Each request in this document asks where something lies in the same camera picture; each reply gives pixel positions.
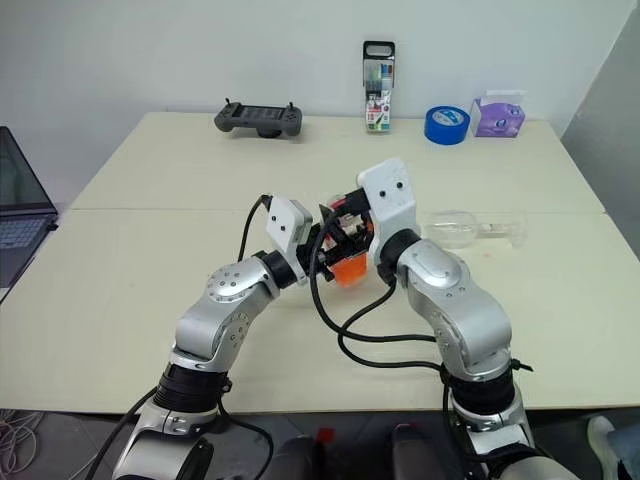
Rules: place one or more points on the purple tissue box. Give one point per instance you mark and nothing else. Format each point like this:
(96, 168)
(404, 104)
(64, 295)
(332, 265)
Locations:
(497, 120)

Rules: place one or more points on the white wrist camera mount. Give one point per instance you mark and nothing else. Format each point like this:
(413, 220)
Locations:
(282, 225)
(390, 195)

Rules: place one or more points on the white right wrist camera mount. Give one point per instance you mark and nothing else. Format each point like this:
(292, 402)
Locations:
(390, 195)

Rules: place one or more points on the white shoe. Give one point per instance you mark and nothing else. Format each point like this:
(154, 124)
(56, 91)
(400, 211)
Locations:
(600, 440)

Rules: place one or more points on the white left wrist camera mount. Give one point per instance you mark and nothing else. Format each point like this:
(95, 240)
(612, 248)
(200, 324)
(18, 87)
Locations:
(282, 225)

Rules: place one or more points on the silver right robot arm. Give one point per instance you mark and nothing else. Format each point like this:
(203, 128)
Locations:
(450, 300)

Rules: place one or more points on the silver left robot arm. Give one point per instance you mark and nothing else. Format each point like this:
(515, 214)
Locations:
(225, 300)

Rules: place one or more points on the clear plastic measuring scoop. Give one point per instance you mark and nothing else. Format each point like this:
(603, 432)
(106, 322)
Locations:
(450, 229)

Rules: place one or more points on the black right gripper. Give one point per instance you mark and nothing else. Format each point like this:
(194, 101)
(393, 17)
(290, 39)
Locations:
(357, 220)

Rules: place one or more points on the marker pen set case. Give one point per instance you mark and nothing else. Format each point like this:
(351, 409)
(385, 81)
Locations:
(378, 90)

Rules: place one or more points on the dark rounded shape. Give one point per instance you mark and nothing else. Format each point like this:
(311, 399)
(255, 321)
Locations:
(297, 460)

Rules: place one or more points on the blue tape roll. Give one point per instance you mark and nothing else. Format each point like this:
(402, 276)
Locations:
(445, 131)

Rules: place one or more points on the grey handheld game controller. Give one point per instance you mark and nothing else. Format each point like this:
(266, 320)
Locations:
(260, 119)

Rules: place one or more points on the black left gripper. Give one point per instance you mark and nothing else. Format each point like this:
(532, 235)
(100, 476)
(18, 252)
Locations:
(312, 247)

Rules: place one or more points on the dark grey laptop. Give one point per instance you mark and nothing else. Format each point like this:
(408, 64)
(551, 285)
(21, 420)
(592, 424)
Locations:
(20, 190)

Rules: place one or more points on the clear bottle with orange drink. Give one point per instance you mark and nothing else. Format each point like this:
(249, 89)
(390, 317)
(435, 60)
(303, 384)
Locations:
(351, 272)

